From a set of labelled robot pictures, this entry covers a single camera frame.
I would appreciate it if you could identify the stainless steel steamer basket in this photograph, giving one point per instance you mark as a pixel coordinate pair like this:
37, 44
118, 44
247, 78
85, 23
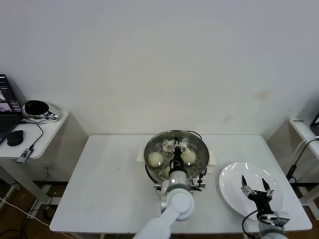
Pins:
152, 175

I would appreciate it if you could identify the black computer mouse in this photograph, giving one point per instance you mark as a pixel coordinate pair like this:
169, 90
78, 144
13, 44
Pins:
15, 137

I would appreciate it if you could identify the dark laptop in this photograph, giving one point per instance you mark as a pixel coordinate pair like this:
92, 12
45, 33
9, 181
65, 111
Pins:
315, 125

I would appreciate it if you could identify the chrome and black headset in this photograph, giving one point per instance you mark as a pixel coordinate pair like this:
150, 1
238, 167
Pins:
35, 107

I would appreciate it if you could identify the cream electric cooking pot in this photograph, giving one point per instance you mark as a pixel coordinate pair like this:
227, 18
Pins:
210, 170

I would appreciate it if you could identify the white wall socket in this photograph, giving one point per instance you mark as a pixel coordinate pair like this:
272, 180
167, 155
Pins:
47, 166

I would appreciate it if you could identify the white steamed baozi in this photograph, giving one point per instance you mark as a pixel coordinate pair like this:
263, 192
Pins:
154, 159
167, 171
190, 158

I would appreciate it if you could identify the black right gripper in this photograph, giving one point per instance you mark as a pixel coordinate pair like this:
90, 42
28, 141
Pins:
263, 203

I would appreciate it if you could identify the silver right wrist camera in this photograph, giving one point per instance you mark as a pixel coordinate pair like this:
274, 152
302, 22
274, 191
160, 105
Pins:
281, 217

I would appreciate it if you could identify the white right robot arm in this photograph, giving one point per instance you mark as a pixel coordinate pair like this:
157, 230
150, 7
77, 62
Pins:
269, 231

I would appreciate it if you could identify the grey usb hub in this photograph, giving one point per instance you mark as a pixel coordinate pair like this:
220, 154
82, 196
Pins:
24, 155

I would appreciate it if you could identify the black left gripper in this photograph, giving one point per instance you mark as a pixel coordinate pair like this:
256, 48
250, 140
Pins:
178, 160

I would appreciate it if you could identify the white round plate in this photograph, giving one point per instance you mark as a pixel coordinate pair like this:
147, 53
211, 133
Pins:
231, 179

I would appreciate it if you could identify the black laptop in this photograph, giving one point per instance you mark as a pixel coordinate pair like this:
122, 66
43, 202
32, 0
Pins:
7, 119

